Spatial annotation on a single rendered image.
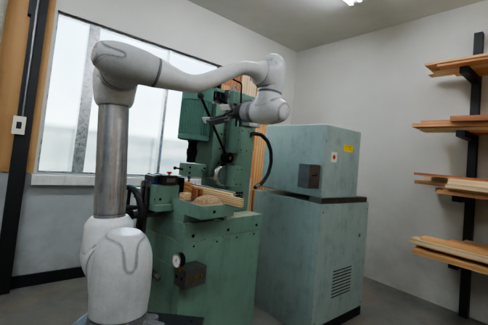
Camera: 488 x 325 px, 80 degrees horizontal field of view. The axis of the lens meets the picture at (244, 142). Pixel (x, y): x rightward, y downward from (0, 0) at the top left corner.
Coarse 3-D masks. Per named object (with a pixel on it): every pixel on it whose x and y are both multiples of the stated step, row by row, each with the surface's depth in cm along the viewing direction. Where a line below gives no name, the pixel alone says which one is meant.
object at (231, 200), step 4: (204, 192) 151; (208, 192) 148; (212, 192) 147; (216, 196) 144; (220, 196) 143; (224, 196) 141; (228, 196) 139; (232, 196) 140; (224, 200) 140; (228, 200) 139; (232, 200) 137; (236, 200) 136; (240, 200) 134; (228, 204) 139; (232, 204) 137; (236, 204) 135; (240, 204) 134
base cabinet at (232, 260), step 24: (168, 240) 141; (216, 240) 149; (240, 240) 163; (168, 264) 139; (216, 264) 149; (240, 264) 163; (168, 288) 137; (192, 288) 138; (216, 288) 150; (240, 288) 164; (168, 312) 135; (192, 312) 139; (216, 312) 151; (240, 312) 165
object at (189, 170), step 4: (180, 164) 160; (184, 164) 157; (188, 164) 157; (192, 164) 159; (196, 164) 161; (200, 164) 163; (204, 164) 166; (184, 168) 157; (188, 168) 157; (192, 168) 159; (196, 168) 161; (200, 168) 163; (180, 172) 159; (184, 172) 157; (188, 172) 157; (192, 172) 159; (196, 172) 161; (200, 172) 163; (188, 176) 161; (204, 176) 166
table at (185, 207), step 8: (176, 200) 140; (184, 200) 138; (192, 200) 140; (152, 208) 136; (160, 208) 136; (168, 208) 140; (176, 208) 139; (184, 208) 135; (192, 208) 132; (200, 208) 128; (208, 208) 130; (216, 208) 134; (224, 208) 138; (232, 208) 142; (192, 216) 131; (200, 216) 128; (208, 216) 131; (216, 216) 134; (224, 216) 138
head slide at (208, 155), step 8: (216, 104) 166; (216, 112) 166; (216, 128) 166; (200, 144) 171; (208, 144) 166; (216, 144) 167; (200, 152) 170; (208, 152) 166; (216, 152) 167; (200, 160) 170; (208, 160) 165; (216, 160) 167; (208, 168) 164; (208, 176) 164
